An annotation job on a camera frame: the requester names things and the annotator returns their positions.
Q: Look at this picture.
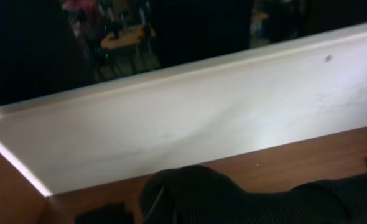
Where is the black t-shirt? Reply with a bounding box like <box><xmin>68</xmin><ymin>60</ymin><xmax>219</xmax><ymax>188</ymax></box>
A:
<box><xmin>139</xmin><ymin>166</ymin><xmax>367</xmax><ymax>223</ymax></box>

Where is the black Nike sock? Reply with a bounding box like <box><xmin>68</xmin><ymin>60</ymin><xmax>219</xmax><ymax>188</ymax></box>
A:
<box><xmin>75</xmin><ymin>203</ymin><xmax>134</xmax><ymax>224</ymax></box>

